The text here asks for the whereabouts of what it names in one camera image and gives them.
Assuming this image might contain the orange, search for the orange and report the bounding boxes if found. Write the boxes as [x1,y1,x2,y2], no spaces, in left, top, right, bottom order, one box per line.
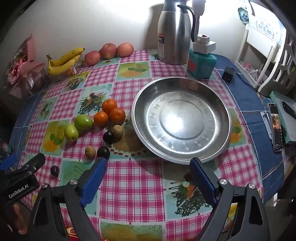
[109,108,126,125]
[102,99,118,114]
[93,111,109,127]

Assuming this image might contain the blue tablecloth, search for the blue tablecloth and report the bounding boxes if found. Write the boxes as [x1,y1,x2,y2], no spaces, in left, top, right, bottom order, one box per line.
[9,54,289,209]

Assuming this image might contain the black oval remote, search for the black oval remote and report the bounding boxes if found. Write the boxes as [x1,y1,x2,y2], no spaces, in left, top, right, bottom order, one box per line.
[281,101,294,121]

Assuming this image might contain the black smartphone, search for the black smartphone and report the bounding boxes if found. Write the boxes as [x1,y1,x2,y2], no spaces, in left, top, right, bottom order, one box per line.
[268,103,284,152]

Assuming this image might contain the yellow banana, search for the yellow banana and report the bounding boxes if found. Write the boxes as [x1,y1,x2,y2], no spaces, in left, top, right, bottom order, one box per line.
[47,55,81,76]
[50,47,85,66]

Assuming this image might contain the stainless steel thermos jug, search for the stainless steel thermos jug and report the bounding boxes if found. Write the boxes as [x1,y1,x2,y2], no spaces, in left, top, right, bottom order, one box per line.
[158,0,197,65]

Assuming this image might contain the white power adapter plug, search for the white power adapter plug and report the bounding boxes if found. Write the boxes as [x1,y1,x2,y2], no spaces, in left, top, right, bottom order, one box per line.
[191,0,217,56]

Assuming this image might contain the clear plastic fruit container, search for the clear plastic fruit container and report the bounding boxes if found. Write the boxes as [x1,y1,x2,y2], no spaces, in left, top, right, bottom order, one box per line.
[50,62,82,78]

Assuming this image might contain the person's left hand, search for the person's left hand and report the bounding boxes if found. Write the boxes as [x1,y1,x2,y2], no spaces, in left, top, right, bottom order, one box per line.
[13,204,28,234]

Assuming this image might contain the white shelf rack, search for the white shelf rack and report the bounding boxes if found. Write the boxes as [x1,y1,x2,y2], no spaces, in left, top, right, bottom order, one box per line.
[234,23,296,93]

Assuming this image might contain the tan lumpy kiwi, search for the tan lumpy kiwi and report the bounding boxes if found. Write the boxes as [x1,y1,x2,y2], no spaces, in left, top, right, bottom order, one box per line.
[112,125,124,138]

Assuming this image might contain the dark brown kiwi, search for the dark brown kiwi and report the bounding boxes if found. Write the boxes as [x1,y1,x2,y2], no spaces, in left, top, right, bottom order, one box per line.
[84,146,96,160]

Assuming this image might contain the pink flower bouquet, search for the pink flower bouquet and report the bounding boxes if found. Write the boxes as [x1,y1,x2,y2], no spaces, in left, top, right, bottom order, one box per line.
[6,34,50,95]

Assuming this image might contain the round teal ornament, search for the round teal ornament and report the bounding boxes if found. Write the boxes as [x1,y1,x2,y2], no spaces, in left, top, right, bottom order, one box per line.
[238,7,250,24]

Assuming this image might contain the stainless steel basin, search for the stainless steel basin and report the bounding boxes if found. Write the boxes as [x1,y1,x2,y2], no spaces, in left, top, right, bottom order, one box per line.
[131,77,232,165]

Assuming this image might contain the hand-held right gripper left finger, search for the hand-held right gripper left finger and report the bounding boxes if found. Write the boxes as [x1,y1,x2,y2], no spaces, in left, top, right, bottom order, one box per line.
[28,157,108,241]

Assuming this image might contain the red apple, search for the red apple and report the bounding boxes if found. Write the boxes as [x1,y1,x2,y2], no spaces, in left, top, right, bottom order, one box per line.
[116,42,134,57]
[84,51,101,66]
[99,43,117,59]

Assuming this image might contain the white phone stand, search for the white phone stand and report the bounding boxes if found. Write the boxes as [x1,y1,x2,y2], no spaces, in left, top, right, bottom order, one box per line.
[260,111,273,139]

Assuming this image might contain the large green jujube fruit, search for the large green jujube fruit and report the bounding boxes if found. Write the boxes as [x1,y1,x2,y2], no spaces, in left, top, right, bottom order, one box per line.
[74,115,94,132]

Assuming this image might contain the plastic bag with red contents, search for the plastic bag with red contents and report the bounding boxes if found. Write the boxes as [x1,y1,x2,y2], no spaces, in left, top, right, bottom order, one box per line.
[238,61,260,79]

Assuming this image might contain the pink checkered printed tablecloth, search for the pink checkered printed tablecloth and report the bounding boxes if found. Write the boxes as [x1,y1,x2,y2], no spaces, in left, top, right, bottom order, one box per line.
[14,49,264,241]

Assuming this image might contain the white printed board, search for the white printed board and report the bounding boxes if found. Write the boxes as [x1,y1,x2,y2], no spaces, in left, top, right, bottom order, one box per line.
[251,14,285,40]

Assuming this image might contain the teal square box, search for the teal square box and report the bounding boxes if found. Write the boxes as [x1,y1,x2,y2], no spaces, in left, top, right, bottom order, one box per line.
[187,49,218,79]

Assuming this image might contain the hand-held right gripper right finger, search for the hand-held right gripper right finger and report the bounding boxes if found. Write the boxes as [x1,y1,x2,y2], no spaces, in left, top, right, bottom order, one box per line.
[190,157,271,241]

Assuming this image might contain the pale green cardboard box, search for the pale green cardboard box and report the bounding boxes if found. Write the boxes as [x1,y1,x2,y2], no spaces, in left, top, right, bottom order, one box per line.
[269,91,296,144]

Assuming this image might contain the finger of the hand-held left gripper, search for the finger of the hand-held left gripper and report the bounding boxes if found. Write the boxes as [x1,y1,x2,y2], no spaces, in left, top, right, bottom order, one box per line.
[18,153,45,173]
[0,154,18,171]

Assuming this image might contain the black power adapter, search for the black power adapter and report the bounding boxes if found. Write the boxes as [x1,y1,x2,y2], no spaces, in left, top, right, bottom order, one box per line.
[222,67,234,83]

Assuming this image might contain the small green jujube fruit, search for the small green jujube fruit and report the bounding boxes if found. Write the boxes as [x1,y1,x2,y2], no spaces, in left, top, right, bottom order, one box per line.
[64,123,79,142]

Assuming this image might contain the black cable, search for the black cable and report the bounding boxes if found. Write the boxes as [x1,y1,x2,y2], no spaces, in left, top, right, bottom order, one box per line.
[232,72,272,99]

